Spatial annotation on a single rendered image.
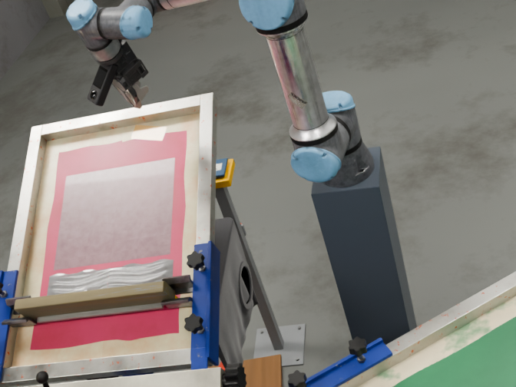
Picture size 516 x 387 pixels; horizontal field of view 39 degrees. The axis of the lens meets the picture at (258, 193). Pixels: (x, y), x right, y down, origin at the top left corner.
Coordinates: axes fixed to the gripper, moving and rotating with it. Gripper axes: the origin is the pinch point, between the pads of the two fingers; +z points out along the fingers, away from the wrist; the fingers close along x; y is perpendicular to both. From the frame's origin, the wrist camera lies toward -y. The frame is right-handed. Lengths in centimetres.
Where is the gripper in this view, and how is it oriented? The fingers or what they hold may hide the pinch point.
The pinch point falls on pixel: (135, 106)
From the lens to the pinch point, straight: 204.3
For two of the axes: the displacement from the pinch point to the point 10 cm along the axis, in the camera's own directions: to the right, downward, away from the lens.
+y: 6.4, -7.3, 2.4
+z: 2.9, 5.2, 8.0
